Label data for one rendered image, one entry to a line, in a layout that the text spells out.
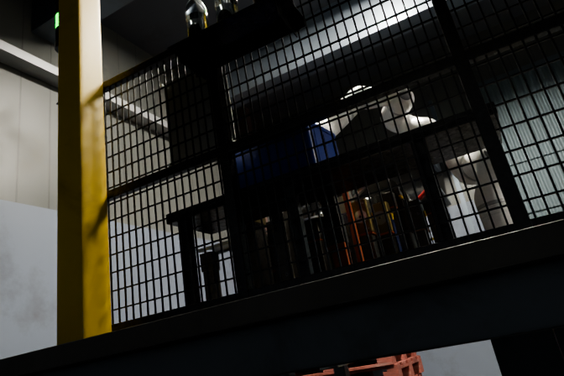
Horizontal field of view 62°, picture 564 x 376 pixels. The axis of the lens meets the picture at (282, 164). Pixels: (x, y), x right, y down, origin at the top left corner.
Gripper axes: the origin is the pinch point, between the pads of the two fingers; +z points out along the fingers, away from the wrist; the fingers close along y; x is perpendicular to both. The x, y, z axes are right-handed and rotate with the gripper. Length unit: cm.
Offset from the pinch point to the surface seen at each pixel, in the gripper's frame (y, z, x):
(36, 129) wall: 167, -104, -11
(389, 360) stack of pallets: 43, 63, -209
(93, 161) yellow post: 43, -18, 63
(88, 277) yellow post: 43, 17, 66
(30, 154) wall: 167, -87, -8
